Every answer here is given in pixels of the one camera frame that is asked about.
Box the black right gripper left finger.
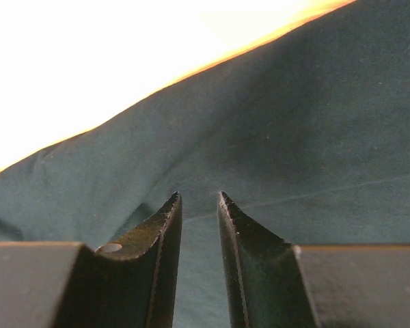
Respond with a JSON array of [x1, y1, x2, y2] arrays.
[[0, 193, 182, 327]]

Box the black t-shirt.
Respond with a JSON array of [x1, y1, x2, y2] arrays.
[[0, 1, 410, 327]]

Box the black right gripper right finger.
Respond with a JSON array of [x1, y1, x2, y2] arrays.
[[217, 193, 410, 327]]

